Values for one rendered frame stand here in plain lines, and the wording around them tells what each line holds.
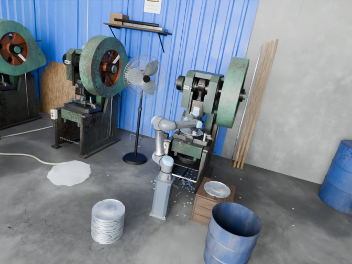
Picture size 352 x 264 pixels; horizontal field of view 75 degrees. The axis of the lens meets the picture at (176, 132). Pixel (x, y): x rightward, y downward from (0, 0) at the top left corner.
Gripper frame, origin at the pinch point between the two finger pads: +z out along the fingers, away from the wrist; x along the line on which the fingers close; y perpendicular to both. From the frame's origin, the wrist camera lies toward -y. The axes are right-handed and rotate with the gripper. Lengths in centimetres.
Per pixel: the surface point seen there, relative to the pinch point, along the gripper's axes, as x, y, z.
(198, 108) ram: 28.5, -0.9, -18.7
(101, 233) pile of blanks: -135, -43, 12
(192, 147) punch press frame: -5.2, 3.1, 16.8
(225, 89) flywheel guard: 13, 28, -62
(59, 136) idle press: -14, -204, 61
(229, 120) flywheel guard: 5.2, 38.6, -29.9
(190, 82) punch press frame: 37, -16, -47
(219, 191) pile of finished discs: -52, 47, 23
